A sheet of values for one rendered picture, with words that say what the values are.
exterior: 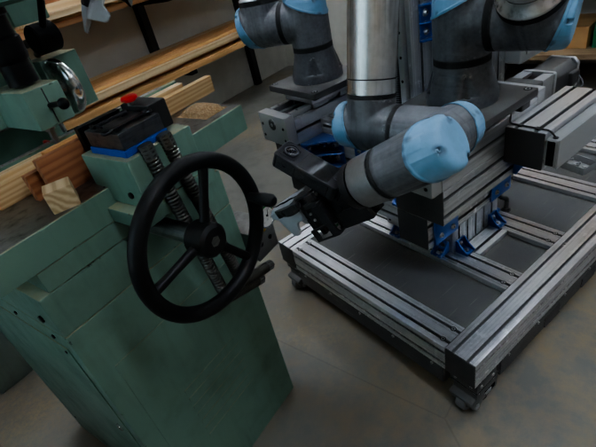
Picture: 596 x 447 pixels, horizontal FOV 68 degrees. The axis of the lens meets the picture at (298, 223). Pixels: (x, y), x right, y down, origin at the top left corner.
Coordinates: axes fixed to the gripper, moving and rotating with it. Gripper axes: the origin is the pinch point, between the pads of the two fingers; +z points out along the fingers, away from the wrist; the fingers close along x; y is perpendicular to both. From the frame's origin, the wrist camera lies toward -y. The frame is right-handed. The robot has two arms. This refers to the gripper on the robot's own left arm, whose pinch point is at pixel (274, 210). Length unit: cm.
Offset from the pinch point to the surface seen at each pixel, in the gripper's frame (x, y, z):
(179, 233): -12.9, -6.8, 8.3
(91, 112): 87, -84, 197
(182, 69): 160, -82, 194
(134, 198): -14.2, -15.9, 10.3
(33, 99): -13.5, -39.4, 17.8
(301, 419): 2, 62, 54
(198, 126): 10.6, -21.2, 17.3
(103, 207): -16.7, -18.0, 17.0
